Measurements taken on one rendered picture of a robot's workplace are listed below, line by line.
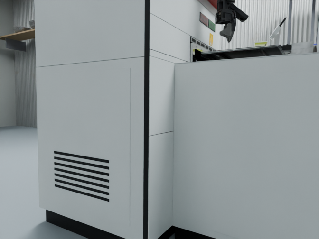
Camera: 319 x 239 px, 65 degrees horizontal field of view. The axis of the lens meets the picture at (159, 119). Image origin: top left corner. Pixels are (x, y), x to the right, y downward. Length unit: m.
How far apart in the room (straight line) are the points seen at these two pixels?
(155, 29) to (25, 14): 6.27
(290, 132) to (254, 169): 0.19
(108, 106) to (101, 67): 0.17
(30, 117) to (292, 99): 6.33
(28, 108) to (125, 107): 5.93
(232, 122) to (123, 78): 0.46
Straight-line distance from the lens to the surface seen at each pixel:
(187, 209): 1.18
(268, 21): 3.87
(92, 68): 1.14
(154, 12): 1.03
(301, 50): 1.25
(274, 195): 1.05
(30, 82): 6.82
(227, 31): 1.39
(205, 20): 1.51
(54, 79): 1.33
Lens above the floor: 0.65
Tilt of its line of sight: 4 degrees down
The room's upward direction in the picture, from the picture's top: 1 degrees clockwise
